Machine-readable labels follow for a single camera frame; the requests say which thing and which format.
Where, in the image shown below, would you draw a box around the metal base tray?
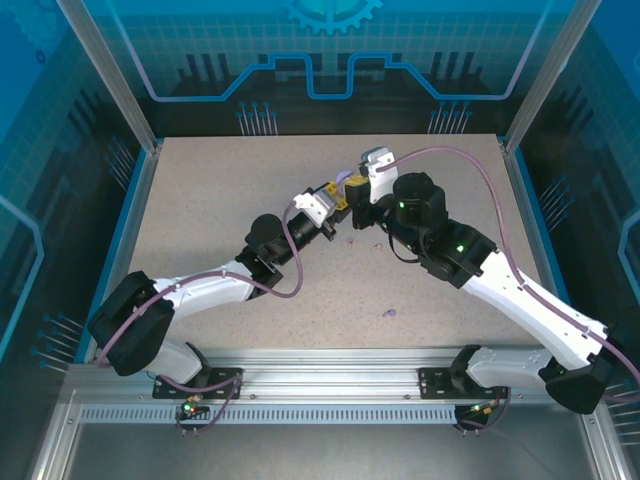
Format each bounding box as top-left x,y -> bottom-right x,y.
29,389 -> 631,480

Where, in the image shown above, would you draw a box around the aluminium side rail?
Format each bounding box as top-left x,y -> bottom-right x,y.
499,137 -> 574,314
74,139 -> 164,366

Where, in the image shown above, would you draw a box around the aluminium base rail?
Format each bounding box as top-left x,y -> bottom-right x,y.
67,347 -> 601,401

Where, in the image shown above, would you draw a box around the aluminium frame post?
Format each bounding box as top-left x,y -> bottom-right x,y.
501,0 -> 605,154
55,0 -> 164,154

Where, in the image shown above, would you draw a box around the slotted metal cable duct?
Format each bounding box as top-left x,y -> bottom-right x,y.
78,405 -> 469,425

